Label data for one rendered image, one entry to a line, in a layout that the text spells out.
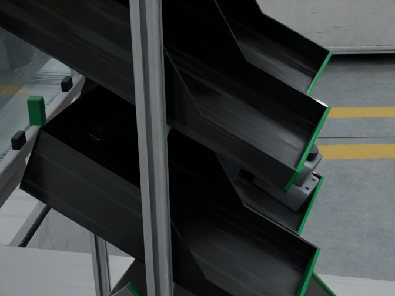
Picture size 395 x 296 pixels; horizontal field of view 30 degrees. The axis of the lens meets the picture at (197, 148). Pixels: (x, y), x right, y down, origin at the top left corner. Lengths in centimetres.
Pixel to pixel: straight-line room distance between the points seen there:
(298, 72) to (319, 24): 374
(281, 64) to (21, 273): 72
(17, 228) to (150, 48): 97
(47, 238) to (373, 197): 189
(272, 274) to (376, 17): 390
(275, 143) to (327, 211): 247
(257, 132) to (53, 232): 107
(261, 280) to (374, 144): 298
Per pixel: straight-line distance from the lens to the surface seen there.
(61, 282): 132
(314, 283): 99
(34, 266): 137
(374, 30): 461
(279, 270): 76
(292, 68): 80
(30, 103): 80
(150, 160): 59
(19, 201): 157
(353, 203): 318
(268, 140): 64
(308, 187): 85
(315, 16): 452
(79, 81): 92
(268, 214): 83
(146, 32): 55
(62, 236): 172
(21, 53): 169
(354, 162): 350
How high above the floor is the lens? 165
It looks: 27 degrees down
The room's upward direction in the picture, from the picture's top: 1 degrees counter-clockwise
